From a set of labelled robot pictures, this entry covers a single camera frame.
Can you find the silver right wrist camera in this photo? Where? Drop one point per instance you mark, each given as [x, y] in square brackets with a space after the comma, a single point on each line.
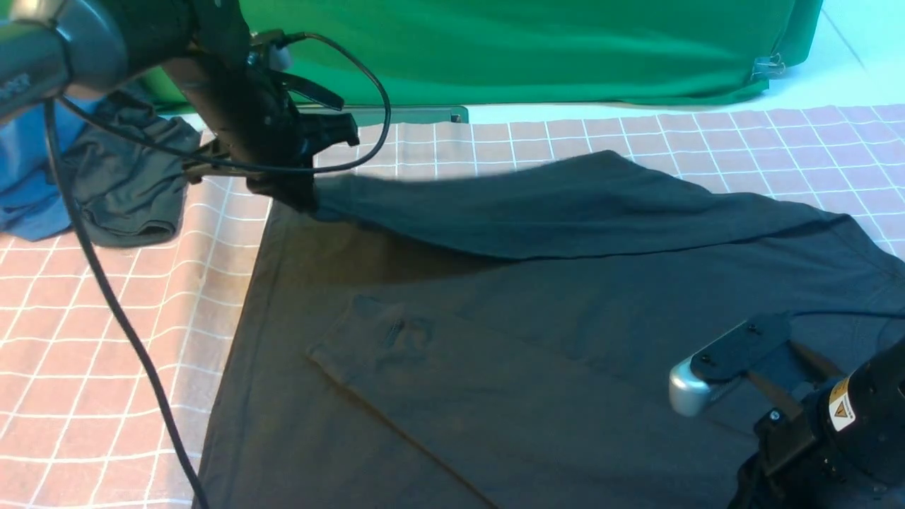
[760, 350]

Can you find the blue garment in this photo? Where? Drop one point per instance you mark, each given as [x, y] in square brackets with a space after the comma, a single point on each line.
[31, 208]

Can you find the gray long-sleeved shirt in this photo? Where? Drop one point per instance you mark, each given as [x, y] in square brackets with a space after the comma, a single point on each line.
[505, 341]

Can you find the dark green metal bar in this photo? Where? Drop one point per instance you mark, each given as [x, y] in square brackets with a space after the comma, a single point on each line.
[371, 116]

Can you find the metal binder clip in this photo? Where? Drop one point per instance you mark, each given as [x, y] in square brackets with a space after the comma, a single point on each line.
[766, 68]

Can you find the pink checkered tablecloth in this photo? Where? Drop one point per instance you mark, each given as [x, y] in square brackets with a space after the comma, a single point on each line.
[80, 425]

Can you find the green backdrop cloth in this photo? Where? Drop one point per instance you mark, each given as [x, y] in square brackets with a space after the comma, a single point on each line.
[663, 53]

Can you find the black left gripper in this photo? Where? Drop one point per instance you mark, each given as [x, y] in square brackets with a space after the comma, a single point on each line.
[263, 116]

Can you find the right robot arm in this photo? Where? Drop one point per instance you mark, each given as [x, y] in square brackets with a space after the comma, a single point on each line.
[840, 447]

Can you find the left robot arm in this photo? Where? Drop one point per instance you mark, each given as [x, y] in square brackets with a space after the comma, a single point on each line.
[84, 49]

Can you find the dark crumpled garment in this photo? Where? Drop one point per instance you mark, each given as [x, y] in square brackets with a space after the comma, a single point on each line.
[129, 195]

